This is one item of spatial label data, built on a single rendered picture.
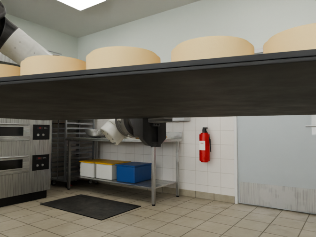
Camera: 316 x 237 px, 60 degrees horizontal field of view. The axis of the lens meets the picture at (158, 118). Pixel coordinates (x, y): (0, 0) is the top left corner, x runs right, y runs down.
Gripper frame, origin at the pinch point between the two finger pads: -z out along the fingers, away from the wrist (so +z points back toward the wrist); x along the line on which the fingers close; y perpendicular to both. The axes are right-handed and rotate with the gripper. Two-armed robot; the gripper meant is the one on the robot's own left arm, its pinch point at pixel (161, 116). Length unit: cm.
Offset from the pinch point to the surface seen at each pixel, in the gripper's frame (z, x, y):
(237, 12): 240, 165, 241
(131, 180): 332, -73, 117
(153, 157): 284, -36, 130
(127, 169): 339, -57, 113
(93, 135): 414, -7, 79
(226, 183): 257, -74, 231
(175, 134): 324, -6, 186
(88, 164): 415, -56, 71
